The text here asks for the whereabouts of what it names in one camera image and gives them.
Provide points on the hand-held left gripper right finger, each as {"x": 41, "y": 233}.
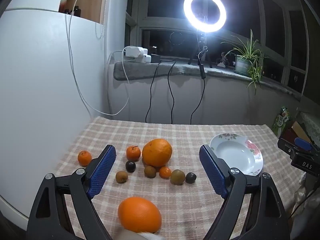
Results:
{"x": 212, "y": 170}

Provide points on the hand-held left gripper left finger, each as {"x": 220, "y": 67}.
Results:
{"x": 102, "y": 172}

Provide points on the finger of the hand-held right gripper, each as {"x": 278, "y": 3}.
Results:
{"x": 303, "y": 143}

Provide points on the brown kiwi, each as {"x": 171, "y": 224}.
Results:
{"x": 150, "y": 171}
{"x": 121, "y": 176}

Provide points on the dark purple round fruit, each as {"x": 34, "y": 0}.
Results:
{"x": 190, "y": 177}
{"x": 130, "y": 166}

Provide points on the white floral plate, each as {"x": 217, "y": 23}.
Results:
{"x": 235, "y": 155}

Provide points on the greenish kiwi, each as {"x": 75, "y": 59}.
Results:
{"x": 177, "y": 176}

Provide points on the small tangerine with stem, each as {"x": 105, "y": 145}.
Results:
{"x": 133, "y": 153}

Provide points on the large smooth orange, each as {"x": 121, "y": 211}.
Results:
{"x": 138, "y": 215}

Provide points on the large rough-skinned orange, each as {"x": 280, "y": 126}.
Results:
{"x": 157, "y": 153}

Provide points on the red cardboard box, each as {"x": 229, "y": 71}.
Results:
{"x": 295, "y": 132}

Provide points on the white lace cloth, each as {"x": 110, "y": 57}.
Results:
{"x": 310, "y": 122}

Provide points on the green cardboard box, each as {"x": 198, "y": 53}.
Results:
{"x": 282, "y": 121}

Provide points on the checked tablecloth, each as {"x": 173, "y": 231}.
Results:
{"x": 175, "y": 135}

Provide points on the potted spider plant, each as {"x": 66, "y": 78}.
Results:
{"x": 241, "y": 63}

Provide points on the small figurine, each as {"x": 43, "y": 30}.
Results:
{"x": 223, "y": 60}

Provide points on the white cabinet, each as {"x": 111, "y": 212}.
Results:
{"x": 37, "y": 80}

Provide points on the white charger block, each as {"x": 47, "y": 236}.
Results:
{"x": 147, "y": 58}

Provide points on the white power adapters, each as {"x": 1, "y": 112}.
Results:
{"x": 132, "y": 51}

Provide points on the black power adapter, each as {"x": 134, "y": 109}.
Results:
{"x": 156, "y": 58}

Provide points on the black tripod stand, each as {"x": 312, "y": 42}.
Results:
{"x": 201, "y": 40}

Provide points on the brown wooden panel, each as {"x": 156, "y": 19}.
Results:
{"x": 90, "y": 0}

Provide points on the window frame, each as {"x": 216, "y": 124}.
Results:
{"x": 138, "y": 5}

